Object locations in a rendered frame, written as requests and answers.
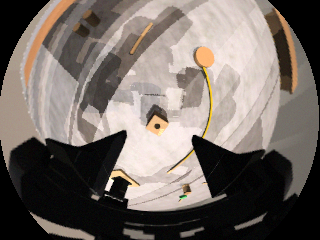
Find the tan round wooden button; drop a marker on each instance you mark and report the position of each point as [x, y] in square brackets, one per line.
[203, 57]

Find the tan wooden cylinder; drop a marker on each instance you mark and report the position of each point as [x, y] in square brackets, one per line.
[186, 189]

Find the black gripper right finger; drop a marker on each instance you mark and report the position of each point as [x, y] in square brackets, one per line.
[220, 166]

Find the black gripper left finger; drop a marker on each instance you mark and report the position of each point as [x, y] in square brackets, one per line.
[93, 162]

